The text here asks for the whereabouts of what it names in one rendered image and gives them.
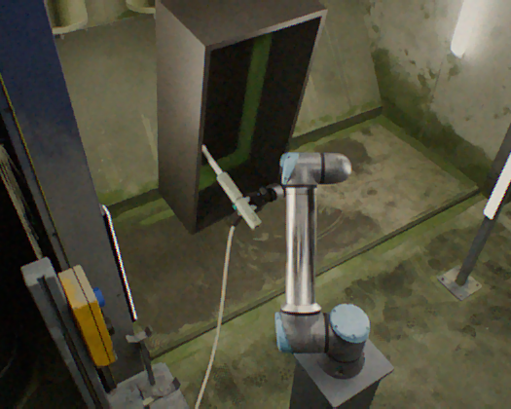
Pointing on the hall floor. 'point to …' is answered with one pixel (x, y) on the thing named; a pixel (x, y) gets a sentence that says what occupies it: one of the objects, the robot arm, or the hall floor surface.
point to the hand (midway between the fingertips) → (239, 208)
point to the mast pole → (482, 238)
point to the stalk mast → (64, 331)
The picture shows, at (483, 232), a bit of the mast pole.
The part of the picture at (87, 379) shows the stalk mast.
